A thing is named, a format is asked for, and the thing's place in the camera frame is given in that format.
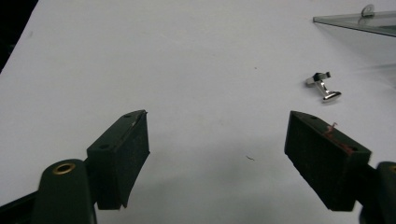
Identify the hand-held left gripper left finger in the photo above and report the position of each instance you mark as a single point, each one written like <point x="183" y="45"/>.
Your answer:
<point x="121" y="155"/>

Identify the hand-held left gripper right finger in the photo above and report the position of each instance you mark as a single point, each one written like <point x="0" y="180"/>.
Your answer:
<point x="323" y="165"/>

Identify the silver cufflink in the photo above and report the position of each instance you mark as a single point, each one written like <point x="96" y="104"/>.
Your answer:
<point x="323" y="88"/>

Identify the clear plastic compartment box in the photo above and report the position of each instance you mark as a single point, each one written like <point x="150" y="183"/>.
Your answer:
<point x="373" y="23"/>

